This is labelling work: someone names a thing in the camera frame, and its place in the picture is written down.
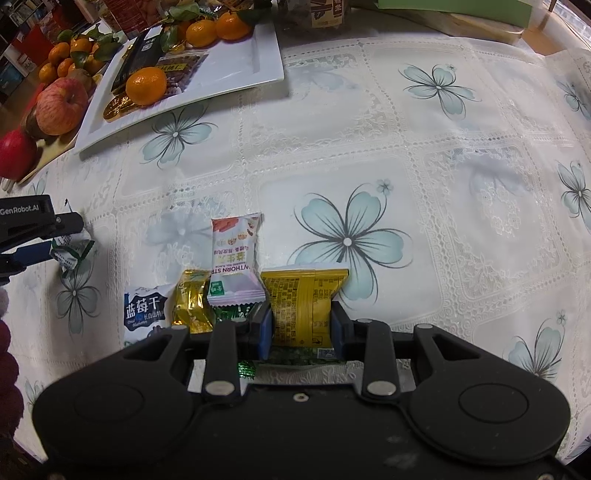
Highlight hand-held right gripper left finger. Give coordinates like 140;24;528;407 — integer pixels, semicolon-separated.
121;302;273;401

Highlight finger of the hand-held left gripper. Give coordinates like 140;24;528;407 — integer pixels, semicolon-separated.
0;242;52;284
0;211;85;254

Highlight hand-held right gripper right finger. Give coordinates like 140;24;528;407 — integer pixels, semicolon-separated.
329;300;483;401

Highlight green and white snack packet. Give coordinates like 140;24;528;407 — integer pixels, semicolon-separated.
48;229;95;278

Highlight green foil candy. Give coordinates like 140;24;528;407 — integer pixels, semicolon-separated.
211;302;259;380

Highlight yellow snack packet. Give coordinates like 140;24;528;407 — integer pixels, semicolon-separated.
261;268;349;348

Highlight orange and white snack packet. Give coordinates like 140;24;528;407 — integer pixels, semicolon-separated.
207;212;267;308

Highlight gold foil candy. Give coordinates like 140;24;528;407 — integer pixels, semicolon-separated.
172;269;215;334

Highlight blue and white snack packet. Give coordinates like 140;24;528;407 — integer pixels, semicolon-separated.
122;284;178;344

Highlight dark red apple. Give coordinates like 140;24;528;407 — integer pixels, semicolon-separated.
0;128;38;182

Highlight wooden fruit tray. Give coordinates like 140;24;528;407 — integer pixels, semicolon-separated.
0;131;84;190

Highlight dark round fruit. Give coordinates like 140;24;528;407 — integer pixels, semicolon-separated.
25;106;47;139

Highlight red yellow apple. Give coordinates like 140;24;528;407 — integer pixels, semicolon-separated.
35;76;89;136

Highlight gold foil chocolate coin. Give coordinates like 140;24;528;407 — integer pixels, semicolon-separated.
102;95;139;121

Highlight pile of leafy tangerines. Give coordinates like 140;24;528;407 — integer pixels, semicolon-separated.
37;25;123;86

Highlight white floral tablecloth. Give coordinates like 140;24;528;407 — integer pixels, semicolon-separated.
0;21;591;462

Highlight red storage boxes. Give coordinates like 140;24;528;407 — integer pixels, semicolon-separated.
14;23;54;65

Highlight black snack packet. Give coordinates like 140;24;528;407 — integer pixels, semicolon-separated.
111;25;167;90

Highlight brown clear snack packet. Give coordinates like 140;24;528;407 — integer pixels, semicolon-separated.
157;53;208;95

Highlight white rectangular plate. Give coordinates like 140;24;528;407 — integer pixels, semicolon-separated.
74;21;286;155

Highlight brown snack jar white lid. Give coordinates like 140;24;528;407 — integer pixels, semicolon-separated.
281;0;345;28

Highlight pale flat board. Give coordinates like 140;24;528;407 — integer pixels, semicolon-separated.
416;11;527;46

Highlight desk calendar green base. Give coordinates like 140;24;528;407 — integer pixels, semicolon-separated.
374;0;532;28

